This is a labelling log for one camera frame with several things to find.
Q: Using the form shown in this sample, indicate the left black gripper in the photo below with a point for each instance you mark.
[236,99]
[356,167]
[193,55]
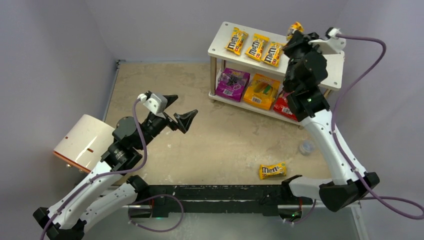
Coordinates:
[167,118]

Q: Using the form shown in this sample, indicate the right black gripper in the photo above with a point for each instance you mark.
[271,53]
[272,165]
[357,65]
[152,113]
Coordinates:
[298,41]

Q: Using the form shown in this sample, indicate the yellow m&m bag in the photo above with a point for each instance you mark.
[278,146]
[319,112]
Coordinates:
[295,27]
[273,54]
[255,50]
[236,41]
[267,171]

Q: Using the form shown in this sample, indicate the red candy bag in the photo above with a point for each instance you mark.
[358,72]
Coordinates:
[281,107]

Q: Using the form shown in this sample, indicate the orange candy bag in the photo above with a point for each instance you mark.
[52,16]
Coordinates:
[261,92]

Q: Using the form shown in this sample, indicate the purple candy bag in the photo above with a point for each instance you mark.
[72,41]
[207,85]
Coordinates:
[231,84]

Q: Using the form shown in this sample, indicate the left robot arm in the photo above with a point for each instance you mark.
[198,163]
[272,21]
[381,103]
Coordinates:
[109,156]

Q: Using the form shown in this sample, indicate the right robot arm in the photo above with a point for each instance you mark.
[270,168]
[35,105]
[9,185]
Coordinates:
[349,182]

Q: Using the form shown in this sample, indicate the white two-tier shelf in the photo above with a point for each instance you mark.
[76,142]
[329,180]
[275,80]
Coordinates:
[220,58]

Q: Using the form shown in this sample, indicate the small clear round cap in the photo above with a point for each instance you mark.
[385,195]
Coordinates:
[306,147]

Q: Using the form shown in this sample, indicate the white cylinder roll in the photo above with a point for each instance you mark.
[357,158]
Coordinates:
[83,146]

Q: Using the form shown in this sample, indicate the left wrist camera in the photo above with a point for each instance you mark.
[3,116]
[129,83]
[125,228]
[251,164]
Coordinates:
[155,103]

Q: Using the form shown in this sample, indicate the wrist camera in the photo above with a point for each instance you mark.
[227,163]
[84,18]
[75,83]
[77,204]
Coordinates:
[332,44]
[155,103]

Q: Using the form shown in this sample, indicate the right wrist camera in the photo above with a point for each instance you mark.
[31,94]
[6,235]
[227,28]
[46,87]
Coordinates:
[332,44]

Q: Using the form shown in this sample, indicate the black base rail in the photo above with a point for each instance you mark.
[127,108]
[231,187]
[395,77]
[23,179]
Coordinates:
[267,200]

